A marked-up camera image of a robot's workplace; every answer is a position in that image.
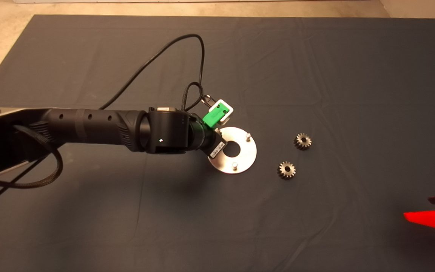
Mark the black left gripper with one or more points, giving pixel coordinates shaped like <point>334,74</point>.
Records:
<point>206,138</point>

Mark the steel planetary gear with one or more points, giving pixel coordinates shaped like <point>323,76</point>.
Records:
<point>282,174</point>
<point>298,138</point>

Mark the round metal carrier plate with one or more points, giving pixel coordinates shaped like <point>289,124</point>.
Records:
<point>246,158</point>

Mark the dark grey table cloth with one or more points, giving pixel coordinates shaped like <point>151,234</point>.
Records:
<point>315,75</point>

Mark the green left camera mount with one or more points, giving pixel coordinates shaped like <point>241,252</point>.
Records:
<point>213,115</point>

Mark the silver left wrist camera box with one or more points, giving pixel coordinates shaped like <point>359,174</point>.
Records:
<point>225,120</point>

